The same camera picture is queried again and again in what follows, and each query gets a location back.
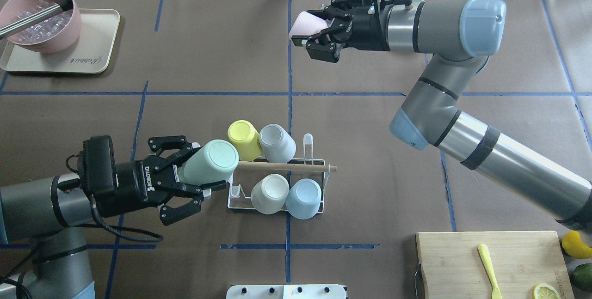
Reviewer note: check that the lemon slice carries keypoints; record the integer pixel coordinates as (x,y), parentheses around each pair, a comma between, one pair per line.
(545,291)

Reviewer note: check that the beige serving tray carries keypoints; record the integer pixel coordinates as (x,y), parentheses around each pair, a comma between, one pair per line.
(90,54)

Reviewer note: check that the whole yellow lemon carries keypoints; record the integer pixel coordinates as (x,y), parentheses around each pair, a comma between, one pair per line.
(573,245)

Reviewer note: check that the grey cup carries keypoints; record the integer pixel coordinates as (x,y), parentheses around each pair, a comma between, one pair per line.
(277,145)

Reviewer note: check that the pink bowl with ice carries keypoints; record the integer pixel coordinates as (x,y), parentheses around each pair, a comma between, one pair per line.
(52,34)

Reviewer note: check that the white wire cup rack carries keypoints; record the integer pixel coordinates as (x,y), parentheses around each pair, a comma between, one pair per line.
(248,173)

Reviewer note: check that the wooden cutting board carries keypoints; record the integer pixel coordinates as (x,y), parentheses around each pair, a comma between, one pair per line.
(452,267)

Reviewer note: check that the steel tongs in bowl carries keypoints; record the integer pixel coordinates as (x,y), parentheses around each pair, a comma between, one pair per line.
(21,24)

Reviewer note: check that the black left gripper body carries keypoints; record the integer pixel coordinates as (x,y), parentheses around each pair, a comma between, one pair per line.
(132,182)

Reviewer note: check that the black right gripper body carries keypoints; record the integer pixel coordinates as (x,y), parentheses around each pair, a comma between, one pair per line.
(365,32)

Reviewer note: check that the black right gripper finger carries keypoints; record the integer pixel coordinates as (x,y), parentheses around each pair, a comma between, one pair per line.
(327,44)
(338,10)

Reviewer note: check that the yellow plastic knife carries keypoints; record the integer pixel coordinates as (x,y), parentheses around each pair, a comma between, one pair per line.
(484,254)

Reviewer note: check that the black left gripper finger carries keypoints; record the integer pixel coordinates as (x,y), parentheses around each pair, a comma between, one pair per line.
(183,150)
(172,214)

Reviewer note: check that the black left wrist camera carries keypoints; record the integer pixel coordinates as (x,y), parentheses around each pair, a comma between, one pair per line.
(97,168)

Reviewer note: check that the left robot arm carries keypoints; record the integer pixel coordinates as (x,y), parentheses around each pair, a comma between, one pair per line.
(52,212)

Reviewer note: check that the cream white cup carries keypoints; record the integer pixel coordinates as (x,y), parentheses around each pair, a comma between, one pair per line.
(269,195)

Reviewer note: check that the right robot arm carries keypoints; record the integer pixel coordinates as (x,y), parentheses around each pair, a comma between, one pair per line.
(461,35)

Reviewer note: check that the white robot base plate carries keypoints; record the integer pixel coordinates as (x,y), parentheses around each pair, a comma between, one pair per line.
(288,291)

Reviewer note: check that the yellow cup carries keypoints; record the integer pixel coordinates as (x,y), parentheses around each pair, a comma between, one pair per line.
(245,138)

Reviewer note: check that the mint green cup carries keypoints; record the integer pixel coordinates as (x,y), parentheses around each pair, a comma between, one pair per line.
(215,161)

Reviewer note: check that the green lime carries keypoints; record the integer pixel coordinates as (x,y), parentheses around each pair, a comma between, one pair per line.
(581,277)

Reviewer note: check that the pink cup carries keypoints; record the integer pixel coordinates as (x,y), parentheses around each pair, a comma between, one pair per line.
(307,24)

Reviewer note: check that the light blue cup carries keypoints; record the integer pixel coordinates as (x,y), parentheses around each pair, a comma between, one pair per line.
(304,199)

